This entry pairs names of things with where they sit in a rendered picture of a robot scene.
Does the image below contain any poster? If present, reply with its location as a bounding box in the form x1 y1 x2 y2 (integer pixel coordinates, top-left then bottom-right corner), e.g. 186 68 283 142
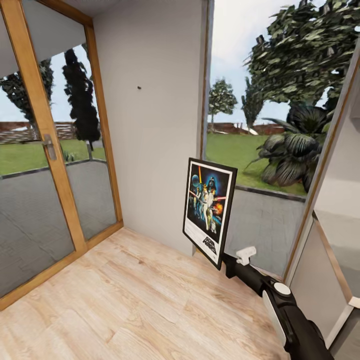
182 157 238 271

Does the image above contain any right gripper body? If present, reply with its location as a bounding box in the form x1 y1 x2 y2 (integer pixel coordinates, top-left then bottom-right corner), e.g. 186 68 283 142
226 260 257 288

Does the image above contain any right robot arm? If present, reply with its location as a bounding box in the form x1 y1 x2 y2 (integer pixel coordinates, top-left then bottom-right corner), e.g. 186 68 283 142
219 246 335 360

